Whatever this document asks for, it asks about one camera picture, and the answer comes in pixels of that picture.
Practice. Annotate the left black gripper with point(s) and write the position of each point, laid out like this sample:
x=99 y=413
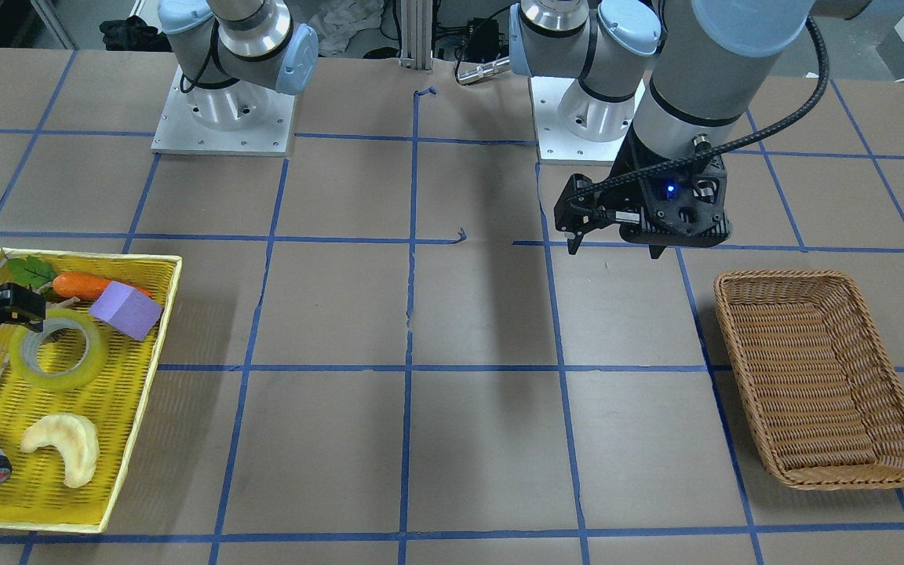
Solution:
x=629 y=167

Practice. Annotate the yellow tape roll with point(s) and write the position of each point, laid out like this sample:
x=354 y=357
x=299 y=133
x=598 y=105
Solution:
x=70 y=351

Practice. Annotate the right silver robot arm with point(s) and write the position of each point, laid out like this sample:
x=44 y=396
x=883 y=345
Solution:
x=241 y=66

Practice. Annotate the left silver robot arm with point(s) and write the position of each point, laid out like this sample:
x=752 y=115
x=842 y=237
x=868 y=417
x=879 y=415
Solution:
x=692 y=69

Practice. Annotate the orange toy carrot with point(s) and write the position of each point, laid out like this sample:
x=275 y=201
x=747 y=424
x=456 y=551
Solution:
x=86 y=286

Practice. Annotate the purple foam block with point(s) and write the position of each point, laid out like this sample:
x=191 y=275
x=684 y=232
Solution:
x=126 y=309

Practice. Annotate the yellow woven tray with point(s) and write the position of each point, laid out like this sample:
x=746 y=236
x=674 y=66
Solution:
x=115 y=400

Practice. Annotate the pale toy croissant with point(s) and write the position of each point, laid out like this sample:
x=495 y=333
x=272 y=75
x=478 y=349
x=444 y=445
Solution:
x=74 y=437

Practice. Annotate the brown wicker basket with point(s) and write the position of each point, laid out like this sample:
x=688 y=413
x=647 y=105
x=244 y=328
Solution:
x=823 y=400

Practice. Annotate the black cloth bundle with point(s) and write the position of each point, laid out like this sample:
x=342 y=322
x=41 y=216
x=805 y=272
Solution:
x=133 y=35

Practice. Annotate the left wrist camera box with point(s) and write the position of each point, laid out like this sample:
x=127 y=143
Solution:
x=573 y=200

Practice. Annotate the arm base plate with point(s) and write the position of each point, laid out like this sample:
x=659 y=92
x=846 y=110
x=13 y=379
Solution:
x=574 y=128
x=240 y=120

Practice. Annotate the aluminium frame post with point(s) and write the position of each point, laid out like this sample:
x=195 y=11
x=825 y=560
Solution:
x=416 y=30

